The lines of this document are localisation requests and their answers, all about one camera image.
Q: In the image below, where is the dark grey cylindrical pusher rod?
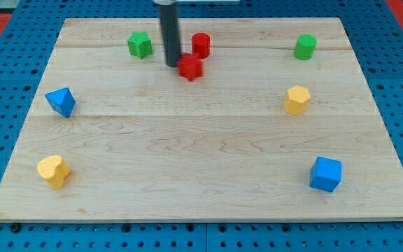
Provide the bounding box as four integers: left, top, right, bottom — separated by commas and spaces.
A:
157, 0, 181, 67

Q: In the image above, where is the green star block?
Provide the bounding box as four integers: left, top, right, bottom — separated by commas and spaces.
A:
127, 31, 153, 59

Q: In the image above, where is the blue triangular prism block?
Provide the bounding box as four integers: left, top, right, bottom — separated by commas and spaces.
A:
45, 87, 76, 118

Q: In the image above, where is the red star block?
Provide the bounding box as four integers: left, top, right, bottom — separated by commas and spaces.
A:
177, 52, 203, 81

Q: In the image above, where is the light wooden board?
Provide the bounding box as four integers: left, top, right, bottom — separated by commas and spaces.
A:
0, 17, 403, 223

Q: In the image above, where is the yellow hexagon block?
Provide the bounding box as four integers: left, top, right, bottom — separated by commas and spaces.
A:
283, 85, 311, 116

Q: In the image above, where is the red cylinder block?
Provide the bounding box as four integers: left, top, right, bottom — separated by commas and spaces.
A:
191, 32, 211, 59

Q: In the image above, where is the green cylinder block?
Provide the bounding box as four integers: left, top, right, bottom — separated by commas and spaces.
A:
294, 34, 317, 60

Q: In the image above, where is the blue cube block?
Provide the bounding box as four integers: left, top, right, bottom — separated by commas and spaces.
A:
309, 156, 342, 193

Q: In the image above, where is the yellow heart block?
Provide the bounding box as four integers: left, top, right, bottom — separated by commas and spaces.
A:
37, 155, 71, 190

